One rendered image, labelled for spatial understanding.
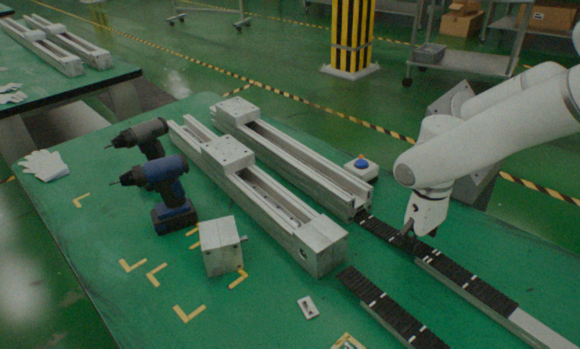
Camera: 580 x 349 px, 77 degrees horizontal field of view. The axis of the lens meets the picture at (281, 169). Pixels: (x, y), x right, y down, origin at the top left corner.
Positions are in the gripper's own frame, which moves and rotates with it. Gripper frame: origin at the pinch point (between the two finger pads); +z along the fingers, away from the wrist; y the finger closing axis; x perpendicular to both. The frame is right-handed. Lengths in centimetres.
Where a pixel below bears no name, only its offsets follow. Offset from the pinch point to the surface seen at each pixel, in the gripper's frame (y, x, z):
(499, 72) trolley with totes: 274, 107, 57
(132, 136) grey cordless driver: -42, 72, -14
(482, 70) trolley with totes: 267, 119, 57
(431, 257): -0.2, -4.0, 2.8
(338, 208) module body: -4.2, 23.2, 3.3
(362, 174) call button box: 9.7, 27.5, 0.1
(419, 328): -17.6, -13.5, 3.0
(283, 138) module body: 2, 58, -2
